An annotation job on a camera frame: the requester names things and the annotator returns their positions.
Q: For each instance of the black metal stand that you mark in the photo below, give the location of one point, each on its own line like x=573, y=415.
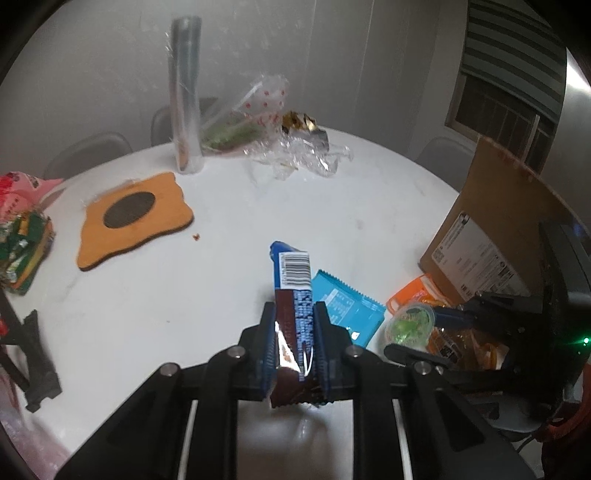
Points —
x=39, y=369

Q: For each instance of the blue snack packet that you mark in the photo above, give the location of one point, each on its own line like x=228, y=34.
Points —
x=344, y=307

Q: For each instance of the brown chocolate bar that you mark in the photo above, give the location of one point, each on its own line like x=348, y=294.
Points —
x=293, y=295

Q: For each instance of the cardboard box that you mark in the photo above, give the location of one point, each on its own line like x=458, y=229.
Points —
x=498, y=217

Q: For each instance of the pink snack bag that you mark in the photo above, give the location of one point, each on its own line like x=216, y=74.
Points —
x=23, y=194

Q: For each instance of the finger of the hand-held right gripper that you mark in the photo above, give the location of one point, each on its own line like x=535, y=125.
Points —
x=415, y=353
x=489, y=314

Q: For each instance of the crumpled clear plastic wrap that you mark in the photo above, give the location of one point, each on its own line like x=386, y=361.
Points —
x=300, y=157

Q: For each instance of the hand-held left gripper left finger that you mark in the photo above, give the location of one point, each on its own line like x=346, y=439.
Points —
x=269, y=355

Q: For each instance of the gold foil wrapper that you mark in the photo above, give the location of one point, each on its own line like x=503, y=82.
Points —
x=302, y=125

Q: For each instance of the clear red-dotted plastic bag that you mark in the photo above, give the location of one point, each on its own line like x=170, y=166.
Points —
x=240, y=120

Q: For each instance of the window with grille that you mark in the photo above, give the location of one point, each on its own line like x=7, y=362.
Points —
x=503, y=115

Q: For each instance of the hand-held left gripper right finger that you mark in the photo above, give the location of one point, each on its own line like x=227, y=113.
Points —
x=323, y=355

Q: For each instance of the orange bear-shaped coaster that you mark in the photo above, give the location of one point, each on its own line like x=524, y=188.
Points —
x=134, y=217

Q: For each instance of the green jelly cup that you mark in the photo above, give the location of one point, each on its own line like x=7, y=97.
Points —
x=408, y=325

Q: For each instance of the orange chicken feet packet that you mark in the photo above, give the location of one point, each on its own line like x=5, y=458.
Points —
x=461, y=344

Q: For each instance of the clear plastic film roll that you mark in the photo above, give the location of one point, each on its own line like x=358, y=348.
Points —
x=186, y=92

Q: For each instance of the green snack pack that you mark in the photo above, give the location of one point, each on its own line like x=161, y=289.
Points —
x=23, y=251

